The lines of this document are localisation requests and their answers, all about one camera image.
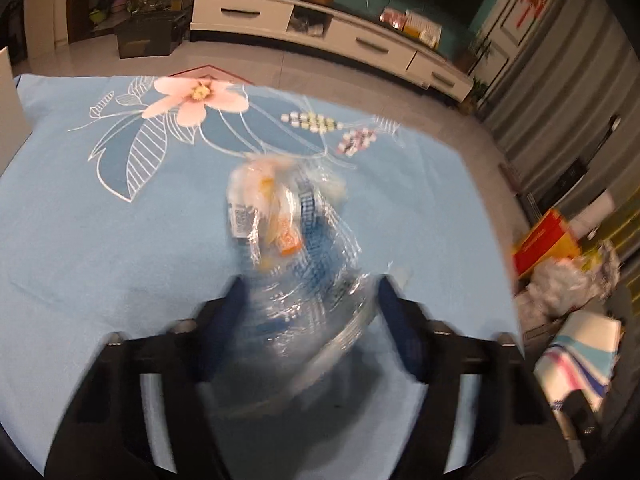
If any clear plastic wrapper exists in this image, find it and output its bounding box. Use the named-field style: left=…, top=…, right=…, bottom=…
left=212, top=156, right=376, bottom=417

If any light blue floral tablecloth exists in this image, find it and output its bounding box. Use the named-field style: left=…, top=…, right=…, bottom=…
left=1, top=74, right=518, bottom=479

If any red yellow snack box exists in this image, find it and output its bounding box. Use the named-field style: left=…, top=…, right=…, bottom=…
left=512, top=209, right=582, bottom=278

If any striped cloth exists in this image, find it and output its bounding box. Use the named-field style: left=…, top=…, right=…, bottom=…
left=535, top=310, right=622, bottom=412

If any white cardboard box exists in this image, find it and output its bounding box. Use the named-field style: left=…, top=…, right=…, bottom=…
left=0, top=47, right=32, bottom=176

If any white tv cabinet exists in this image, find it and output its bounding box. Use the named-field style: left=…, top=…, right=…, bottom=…
left=190, top=0, right=473, bottom=102

